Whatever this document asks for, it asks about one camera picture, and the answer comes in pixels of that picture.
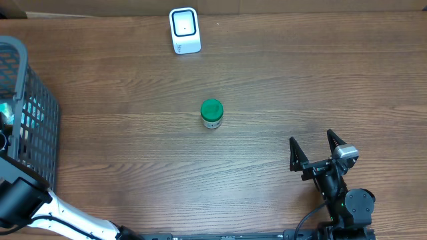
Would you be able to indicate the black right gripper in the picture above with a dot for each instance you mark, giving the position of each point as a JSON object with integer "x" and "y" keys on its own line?
{"x": 299, "y": 158}

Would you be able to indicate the green lid jar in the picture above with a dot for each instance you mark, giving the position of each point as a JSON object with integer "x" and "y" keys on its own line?
{"x": 212, "y": 113}

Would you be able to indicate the teal tissue pack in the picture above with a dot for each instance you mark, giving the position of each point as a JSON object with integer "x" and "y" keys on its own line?
{"x": 32, "y": 114}

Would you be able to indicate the small teal gum pack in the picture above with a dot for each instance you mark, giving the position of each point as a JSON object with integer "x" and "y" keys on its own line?
{"x": 7, "y": 115}

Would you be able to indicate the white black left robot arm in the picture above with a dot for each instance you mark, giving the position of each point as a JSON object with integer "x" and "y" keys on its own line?
{"x": 28, "y": 201}

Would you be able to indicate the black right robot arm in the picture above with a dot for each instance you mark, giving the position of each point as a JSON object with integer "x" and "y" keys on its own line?
{"x": 350, "y": 210}

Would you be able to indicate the white barcode scanner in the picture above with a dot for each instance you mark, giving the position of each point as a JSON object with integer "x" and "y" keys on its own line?
{"x": 185, "y": 30}

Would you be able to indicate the grey plastic mesh basket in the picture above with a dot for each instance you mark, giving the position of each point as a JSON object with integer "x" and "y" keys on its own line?
{"x": 36, "y": 148}

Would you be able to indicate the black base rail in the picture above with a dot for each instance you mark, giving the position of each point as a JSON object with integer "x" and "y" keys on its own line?
{"x": 220, "y": 236}

